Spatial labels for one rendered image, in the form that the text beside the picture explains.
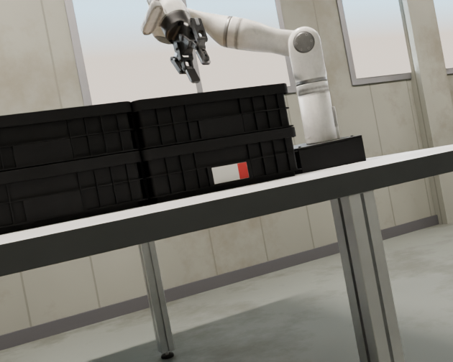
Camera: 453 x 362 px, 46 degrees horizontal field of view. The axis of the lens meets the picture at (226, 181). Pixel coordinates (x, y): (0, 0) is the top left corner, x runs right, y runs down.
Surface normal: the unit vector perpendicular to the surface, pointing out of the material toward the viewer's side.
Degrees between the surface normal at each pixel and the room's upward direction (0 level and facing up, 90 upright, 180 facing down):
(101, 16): 90
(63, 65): 90
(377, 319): 90
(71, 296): 90
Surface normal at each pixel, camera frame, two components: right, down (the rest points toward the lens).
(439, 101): 0.43, -0.07
